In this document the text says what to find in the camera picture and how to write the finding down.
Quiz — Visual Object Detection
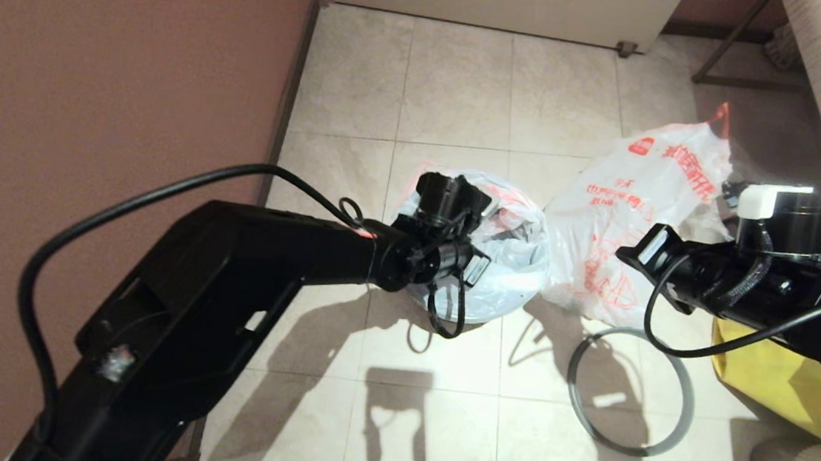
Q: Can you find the white red-printed plastic bag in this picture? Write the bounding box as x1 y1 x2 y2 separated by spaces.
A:
386 161 560 331
535 87 743 337

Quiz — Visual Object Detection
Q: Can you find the grey trash can ring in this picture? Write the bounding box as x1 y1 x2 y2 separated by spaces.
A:
561 323 701 461

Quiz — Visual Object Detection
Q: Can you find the yellow fabric bag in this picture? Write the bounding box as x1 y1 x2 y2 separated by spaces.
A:
703 317 821 448

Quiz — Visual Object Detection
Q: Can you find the small woven basket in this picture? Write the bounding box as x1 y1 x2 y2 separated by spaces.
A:
760 27 800 74

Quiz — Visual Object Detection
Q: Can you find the white door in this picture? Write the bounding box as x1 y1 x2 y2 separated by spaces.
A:
315 0 690 61

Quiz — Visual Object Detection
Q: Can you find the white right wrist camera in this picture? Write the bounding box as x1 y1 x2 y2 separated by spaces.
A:
718 180 816 225

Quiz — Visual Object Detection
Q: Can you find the dark metal furniture frame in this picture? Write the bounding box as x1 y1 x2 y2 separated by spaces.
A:
689 0 811 95

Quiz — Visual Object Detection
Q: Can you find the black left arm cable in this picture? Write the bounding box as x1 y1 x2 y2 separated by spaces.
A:
2 144 478 461

